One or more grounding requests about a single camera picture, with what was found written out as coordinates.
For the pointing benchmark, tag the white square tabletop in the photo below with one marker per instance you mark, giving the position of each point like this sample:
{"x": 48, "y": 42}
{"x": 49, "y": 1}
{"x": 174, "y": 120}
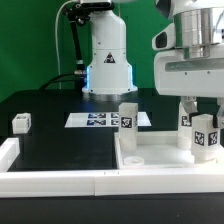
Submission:
{"x": 155, "y": 150}

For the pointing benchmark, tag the white U-shaped obstacle fence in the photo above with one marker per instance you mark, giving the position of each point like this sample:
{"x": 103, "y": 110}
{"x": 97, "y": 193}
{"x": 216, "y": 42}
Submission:
{"x": 199, "y": 179}

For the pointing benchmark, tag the black camera on mount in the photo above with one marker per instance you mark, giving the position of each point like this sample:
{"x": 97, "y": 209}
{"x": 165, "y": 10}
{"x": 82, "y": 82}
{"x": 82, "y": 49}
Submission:
{"x": 96, "y": 4}

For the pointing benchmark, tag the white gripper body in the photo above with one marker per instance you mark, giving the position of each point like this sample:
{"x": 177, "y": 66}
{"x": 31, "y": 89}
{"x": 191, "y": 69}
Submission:
{"x": 176, "y": 76}

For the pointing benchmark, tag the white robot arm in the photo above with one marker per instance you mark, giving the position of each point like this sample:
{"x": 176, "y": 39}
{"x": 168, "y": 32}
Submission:
{"x": 190, "y": 53}

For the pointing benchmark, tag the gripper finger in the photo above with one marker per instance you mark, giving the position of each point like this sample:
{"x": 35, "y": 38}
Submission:
{"x": 219, "y": 118}
{"x": 189, "y": 104}

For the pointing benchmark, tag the white marker tag sheet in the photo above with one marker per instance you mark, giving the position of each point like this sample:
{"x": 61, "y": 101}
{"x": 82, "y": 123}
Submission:
{"x": 101, "y": 119}

